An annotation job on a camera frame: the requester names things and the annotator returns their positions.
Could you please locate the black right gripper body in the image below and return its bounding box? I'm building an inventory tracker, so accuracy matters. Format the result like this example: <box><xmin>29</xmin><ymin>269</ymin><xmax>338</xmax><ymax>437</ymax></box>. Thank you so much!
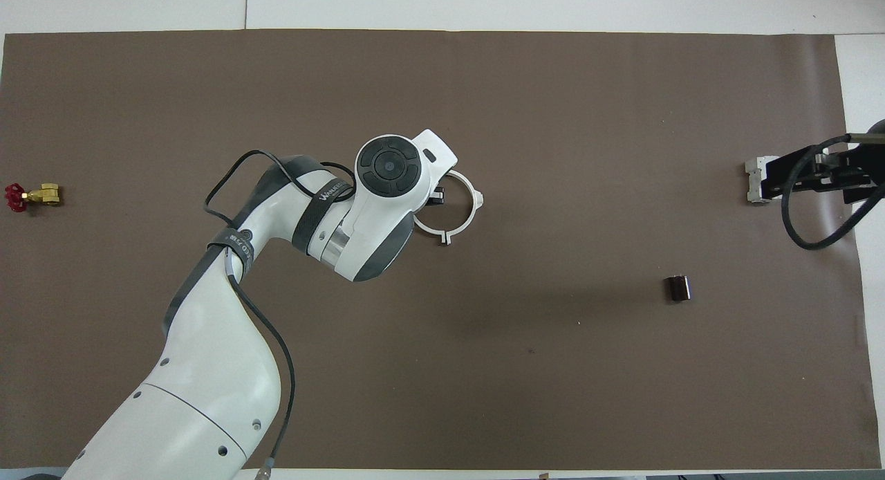
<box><xmin>819</xmin><ymin>148</ymin><xmax>875</xmax><ymax>192</ymax></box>

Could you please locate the white half-ring pipe clamp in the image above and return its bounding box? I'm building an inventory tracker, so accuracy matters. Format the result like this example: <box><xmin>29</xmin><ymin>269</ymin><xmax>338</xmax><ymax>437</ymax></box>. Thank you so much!
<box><xmin>413</xmin><ymin>214</ymin><xmax>449</xmax><ymax>247</ymax></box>
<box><xmin>442</xmin><ymin>170</ymin><xmax>483</xmax><ymax>246</ymax></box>

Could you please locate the grey circuit breaker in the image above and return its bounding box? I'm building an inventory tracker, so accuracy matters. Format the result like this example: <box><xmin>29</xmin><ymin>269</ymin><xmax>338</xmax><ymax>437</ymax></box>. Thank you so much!
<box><xmin>745</xmin><ymin>155</ymin><xmax>782</xmax><ymax>205</ymax></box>

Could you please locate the brown paper table mat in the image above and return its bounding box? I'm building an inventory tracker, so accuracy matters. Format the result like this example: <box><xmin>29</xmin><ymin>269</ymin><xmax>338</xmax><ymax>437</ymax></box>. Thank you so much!
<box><xmin>0</xmin><ymin>29</ymin><xmax>882</xmax><ymax>470</ymax></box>

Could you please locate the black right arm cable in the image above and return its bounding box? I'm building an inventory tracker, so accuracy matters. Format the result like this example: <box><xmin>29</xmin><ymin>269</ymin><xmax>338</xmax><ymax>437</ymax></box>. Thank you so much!
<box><xmin>781</xmin><ymin>134</ymin><xmax>885</xmax><ymax>251</ymax></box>

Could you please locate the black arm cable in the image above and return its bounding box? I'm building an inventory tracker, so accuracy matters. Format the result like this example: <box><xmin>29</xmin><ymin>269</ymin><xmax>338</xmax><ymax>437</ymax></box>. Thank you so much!
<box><xmin>781</xmin><ymin>134</ymin><xmax>885</xmax><ymax>251</ymax></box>
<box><xmin>204</xmin><ymin>149</ymin><xmax>357</xmax><ymax>480</ymax></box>

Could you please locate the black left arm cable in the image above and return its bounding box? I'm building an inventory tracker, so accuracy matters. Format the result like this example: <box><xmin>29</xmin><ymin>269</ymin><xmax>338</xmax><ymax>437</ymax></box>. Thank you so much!
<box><xmin>204</xmin><ymin>149</ymin><xmax>357</xmax><ymax>480</ymax></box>

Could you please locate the brass valve red handle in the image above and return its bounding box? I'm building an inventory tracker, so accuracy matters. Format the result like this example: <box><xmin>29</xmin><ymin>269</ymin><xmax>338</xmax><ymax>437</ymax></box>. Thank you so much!
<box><xmin>3</xmin><ymin>183</ymin><xmax>62</xmax><ymax>214</ymax></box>

